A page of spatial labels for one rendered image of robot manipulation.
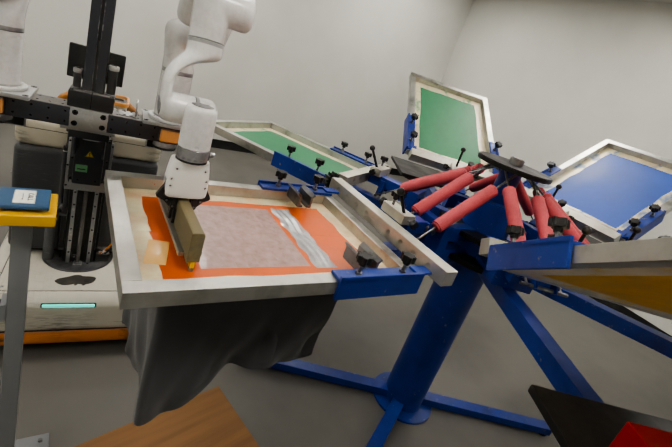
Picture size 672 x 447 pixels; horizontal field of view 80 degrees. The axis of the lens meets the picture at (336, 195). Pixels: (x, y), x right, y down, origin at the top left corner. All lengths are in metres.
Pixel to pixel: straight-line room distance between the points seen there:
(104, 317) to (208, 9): 1.42
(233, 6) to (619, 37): 4.90
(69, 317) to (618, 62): 5.30
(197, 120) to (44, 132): 1.12
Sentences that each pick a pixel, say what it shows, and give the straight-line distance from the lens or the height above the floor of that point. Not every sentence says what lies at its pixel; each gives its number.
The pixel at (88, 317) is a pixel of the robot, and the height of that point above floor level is 0.19.
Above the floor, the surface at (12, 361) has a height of 0.48.
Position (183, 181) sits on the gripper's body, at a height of 1.11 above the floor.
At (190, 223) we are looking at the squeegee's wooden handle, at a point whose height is 1.05.
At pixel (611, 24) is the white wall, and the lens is 5.66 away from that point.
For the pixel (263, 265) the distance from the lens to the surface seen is 1.06.
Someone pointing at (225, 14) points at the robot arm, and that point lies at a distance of 1.07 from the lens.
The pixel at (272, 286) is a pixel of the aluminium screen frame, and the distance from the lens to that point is 0.94.
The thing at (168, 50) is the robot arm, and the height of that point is 1.35.
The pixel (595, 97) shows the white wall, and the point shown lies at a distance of 5.44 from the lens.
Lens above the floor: 1.50
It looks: 18 degrees down
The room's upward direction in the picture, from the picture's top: 19 degrees clockwise
